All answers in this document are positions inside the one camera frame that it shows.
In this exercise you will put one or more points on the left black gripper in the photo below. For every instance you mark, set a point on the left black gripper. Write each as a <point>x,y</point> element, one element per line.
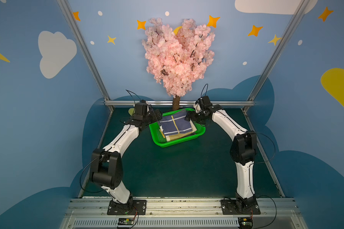
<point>154,116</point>

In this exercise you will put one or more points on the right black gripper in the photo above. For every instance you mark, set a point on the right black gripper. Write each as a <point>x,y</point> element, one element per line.
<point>193,116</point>

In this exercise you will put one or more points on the green plastic basket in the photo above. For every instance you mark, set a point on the green plastic basket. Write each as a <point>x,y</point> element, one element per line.
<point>161,141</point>

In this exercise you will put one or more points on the navy plaid pillowcase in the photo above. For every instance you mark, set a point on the navy plaid pillowcase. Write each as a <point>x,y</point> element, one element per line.
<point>175,124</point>

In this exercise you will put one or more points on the beige grey pillowcase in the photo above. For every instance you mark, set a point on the beige grey pillowcase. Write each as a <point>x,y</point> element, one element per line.
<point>178,136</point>

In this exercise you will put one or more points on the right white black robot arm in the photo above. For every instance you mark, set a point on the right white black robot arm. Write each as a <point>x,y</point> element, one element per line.
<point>242,151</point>

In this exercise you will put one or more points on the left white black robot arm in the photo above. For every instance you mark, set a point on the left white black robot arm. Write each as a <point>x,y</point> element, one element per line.
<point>106,169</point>

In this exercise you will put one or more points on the yellow-green toy shovel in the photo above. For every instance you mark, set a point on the yellow-green toy shovel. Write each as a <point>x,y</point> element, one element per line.
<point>131,111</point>

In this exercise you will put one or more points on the pink blossom artificial tree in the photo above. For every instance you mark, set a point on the pink blossom artificial tree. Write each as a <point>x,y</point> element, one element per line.
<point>178,59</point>

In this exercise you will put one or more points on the left green circuit board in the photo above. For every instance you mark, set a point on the left green circuit board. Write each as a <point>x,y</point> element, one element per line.
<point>125,222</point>

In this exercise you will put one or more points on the green circuit board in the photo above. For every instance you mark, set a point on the green circuit board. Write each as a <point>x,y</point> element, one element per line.
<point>245,223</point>
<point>125,222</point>

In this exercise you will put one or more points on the right green circuit board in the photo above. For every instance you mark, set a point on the right green circuit board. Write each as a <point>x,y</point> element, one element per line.
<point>245,223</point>

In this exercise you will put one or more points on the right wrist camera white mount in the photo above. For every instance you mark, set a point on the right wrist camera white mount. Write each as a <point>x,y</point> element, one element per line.
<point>197,107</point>

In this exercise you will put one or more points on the aluminium frame crossbar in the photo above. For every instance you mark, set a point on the aluminium frame crossbar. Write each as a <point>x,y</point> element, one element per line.
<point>160,103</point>

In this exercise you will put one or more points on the right aluminium table edge rail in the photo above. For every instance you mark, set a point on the right aluminium table edge rail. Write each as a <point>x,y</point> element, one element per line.
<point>265,158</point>

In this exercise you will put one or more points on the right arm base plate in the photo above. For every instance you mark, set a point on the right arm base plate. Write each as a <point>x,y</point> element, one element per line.
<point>229,207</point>

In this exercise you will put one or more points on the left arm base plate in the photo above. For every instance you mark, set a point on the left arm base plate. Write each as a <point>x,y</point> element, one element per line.
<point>137,207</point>

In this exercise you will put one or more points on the front aluminium rail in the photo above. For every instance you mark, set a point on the front aluminium rail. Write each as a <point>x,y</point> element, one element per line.
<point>182,213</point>

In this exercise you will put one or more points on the right aluminium frame post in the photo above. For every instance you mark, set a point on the right aluminium frame post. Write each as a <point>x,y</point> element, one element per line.
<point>287,34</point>

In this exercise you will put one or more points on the aluminium frame post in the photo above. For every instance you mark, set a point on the aluminium frame post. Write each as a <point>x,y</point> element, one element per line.
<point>287,34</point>
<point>68,14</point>

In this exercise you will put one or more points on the left aluminium frame post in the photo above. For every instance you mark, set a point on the left aluminium frame post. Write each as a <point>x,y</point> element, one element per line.
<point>68,14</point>

